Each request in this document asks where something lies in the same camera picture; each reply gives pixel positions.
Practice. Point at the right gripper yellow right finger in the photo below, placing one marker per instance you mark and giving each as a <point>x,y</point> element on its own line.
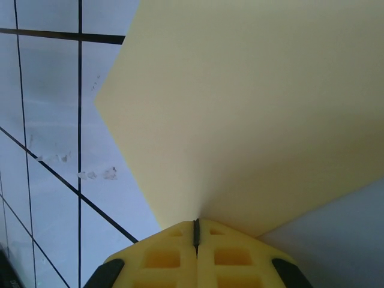
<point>234,261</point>

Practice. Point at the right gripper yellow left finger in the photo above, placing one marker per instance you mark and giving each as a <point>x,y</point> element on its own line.
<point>162,261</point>

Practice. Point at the yellow cloth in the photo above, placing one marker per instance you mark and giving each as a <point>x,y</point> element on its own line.
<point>240,105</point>

